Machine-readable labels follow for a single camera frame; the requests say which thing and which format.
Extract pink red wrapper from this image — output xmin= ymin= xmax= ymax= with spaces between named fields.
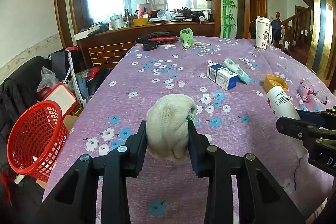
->
xmin=297 ymin=79 xmax=314 ymax=102

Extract white plastic bottle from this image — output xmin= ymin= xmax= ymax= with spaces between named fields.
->
xmin=267 ymin=86 xmax=301 ymax=121

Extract yellow plastic lid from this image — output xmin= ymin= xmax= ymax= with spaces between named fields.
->
xmin=263 ymin=74 xmax=288 ymax=93

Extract blue white medicine box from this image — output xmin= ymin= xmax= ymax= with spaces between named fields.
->
xmin=207 ymin=63 xmax=238 ymax=90

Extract teal cartoon tissue pack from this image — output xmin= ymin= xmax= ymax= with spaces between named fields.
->
xmin=224 ymin=57 xmax=251 ymax=85

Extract white sock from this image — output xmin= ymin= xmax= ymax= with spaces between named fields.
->
xmin=146 ymin=94 xmax=197 ymax=162

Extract red mesh trash basket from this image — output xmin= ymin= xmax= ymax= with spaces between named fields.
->
xmin=7 ymin=101 xmax=63 ymax=182

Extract cardboard box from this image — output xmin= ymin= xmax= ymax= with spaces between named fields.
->
xmin=35 ymin=114 xmax=79 ymax=189

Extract wooden stair railing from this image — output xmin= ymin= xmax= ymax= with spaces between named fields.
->
xmin=272 ymin=6 xmax=312 ymax=52

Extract red framed white board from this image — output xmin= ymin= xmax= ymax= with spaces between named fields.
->
xmin=45 ymin=83 xmax=78 ymax=118

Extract white cartoon paper cup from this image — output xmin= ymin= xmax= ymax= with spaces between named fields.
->
xmin=255 ymin=16 xmax=272 ymax=50

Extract black leather sofa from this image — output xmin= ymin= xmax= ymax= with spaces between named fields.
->
xmin=1 ymin=56 xmax=51 ymax=140

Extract clear plastic bag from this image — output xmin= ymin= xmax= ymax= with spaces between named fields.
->
xmin=37 ymin=66 xmax=59 ymax=92

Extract dark shopping bag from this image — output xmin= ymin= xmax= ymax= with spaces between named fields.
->
xmin=48 ymin=49 xmax=86 ymax=81

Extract wooden brick counter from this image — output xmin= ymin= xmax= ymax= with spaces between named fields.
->
xmin=75 ymin=21 xmax=216 ymax=70

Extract green cloth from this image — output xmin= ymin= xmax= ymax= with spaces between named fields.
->
xmin=179 ymin=28 xmax=196 ymax=49

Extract black key fob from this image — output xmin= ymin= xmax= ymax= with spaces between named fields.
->
xmin=142 ymin=42 xmax=158 ymax=51

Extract black red tools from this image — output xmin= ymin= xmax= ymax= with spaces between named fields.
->
xmin=136 ymin=31 xmax=177 ymax=44

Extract purple frame eyeglasses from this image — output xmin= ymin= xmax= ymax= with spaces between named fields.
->
xmin=311 ymin=85 xmax=327 ymax=105

